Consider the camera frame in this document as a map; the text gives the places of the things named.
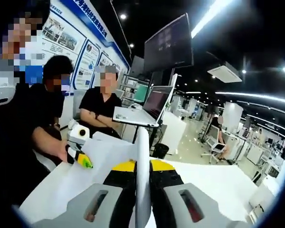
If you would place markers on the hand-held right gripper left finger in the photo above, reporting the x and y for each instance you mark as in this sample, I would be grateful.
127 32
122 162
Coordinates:
78 204

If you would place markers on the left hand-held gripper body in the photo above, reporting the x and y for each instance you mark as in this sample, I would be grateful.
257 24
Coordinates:
74 140

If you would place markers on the wall poster board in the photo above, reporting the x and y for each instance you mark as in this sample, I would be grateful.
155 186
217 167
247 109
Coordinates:
85 54

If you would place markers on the single white paper sheet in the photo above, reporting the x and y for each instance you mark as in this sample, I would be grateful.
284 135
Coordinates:
114 149

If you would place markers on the long ceiling light strip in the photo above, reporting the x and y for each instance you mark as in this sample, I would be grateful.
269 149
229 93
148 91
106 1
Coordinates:
209 16
251 95

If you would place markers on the green panel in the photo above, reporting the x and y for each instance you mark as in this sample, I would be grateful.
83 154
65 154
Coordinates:
141 93

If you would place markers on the white table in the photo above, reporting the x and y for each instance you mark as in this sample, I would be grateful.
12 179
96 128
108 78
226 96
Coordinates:
216 175

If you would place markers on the open laptop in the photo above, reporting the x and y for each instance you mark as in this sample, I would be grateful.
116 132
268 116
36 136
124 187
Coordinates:
156 104

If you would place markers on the large black monitor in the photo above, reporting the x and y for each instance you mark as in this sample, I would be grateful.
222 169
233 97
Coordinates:
168 42

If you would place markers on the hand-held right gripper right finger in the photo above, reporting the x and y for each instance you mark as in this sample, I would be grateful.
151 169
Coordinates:
211 209

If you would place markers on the person's head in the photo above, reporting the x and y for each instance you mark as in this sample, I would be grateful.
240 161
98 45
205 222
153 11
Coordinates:
38 9

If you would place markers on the white neck-worn device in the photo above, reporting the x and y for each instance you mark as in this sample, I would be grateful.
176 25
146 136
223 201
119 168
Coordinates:
2 97

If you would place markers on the black bin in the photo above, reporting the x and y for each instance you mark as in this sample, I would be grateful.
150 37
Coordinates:
161 150

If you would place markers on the person's black shirt torso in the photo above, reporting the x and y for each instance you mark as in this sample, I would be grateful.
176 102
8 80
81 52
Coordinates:
14 142

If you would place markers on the white swivel chair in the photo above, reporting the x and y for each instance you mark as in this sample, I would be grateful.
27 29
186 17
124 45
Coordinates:
212 142

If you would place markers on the person's left hand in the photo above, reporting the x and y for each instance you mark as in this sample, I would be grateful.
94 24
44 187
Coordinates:
63 152

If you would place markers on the metal shelf rack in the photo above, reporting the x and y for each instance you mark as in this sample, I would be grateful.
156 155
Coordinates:
128 88

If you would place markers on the small dark monitor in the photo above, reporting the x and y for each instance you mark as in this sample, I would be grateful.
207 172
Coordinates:
137 66

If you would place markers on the ceiling air conditioner unit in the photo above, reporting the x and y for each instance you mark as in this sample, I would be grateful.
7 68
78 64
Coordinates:
224 72

